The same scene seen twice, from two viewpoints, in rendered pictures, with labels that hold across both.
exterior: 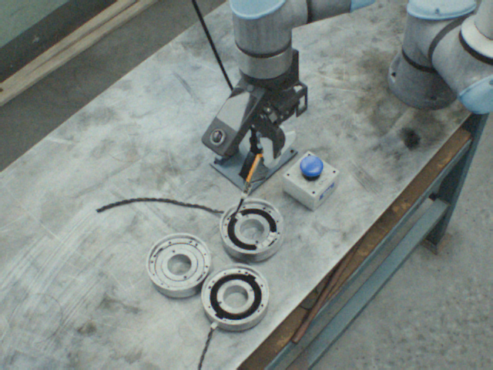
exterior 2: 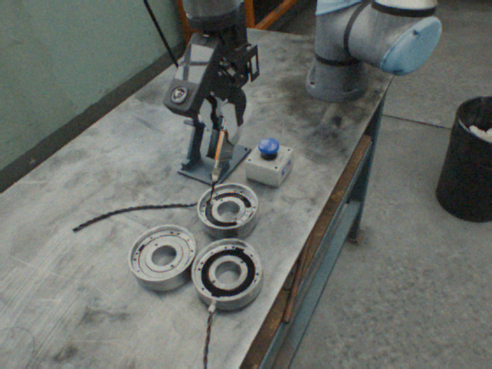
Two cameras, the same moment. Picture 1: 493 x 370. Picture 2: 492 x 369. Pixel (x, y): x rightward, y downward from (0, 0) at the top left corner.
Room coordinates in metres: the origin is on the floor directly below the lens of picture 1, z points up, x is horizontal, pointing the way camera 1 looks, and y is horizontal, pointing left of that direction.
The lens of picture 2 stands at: (0.13, 0.06, 1.32)
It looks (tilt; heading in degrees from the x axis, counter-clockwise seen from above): 44 degrees down; 347
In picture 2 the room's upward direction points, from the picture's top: 7 degrees counter-clockwise
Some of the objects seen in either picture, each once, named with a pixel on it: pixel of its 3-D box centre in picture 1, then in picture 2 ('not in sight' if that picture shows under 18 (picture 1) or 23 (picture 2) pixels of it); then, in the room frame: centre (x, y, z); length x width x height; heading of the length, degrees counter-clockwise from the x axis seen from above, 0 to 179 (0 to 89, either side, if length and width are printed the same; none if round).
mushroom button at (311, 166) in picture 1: (311, 171); (269, 153); (0.66, -0.11, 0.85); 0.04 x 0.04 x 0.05
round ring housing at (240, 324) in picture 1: (236, 298); (228, 274); (0.45, 0.03, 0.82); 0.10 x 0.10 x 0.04
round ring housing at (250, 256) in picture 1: (252, 231); (228, 212); (0.57, 0.00, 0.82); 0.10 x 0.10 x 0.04
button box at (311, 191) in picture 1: (313, 178); (271, 161); (0.66, -0.12, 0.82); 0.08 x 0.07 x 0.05; 133
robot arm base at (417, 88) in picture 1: (427, 65); (337, 68); (0.89, -0.38, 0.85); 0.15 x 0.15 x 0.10
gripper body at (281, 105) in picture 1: (269, 89); (221, 51); (0.65, -0.05, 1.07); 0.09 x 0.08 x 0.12; 131
